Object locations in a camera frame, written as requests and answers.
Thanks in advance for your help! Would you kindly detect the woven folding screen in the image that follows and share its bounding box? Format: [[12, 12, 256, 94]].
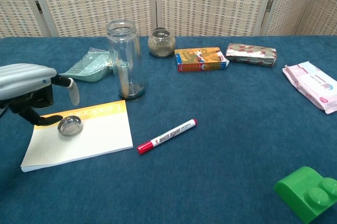
[[0, 0, 337, 38]]

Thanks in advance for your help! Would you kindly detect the orange snack box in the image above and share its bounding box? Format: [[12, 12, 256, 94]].
[[174, 47, 230, 73]]

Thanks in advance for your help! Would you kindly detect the round glass jar black lid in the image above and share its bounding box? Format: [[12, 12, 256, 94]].
[[147, 27, 176, 58]]

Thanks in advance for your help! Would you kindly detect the pink wet wipes pack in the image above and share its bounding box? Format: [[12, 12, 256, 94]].
[[282, 61, 337, 115]]

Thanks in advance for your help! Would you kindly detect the blue table cloth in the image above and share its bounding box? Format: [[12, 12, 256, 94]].
[[0, 34, 337, 224]]

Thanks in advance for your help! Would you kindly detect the yellow white notepad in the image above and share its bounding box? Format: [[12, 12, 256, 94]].
[[20, 99, 134, 173]]

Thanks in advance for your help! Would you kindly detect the red whiteboard marker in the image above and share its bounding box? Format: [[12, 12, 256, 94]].
[[136, 118, 199, 155]]

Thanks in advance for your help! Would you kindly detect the mint dustpan set in bag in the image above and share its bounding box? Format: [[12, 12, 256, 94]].
[[58, 47, 116, 83]]

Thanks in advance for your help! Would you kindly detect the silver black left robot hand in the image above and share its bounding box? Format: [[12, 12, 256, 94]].
[[0, 63, 80, 127]]

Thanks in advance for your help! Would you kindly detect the silver red snack package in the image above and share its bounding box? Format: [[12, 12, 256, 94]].
[[225, 43, 277, 68]]

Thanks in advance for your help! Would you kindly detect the green plastic building block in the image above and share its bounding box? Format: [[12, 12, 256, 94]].
[[273, 166, 337, 224]]

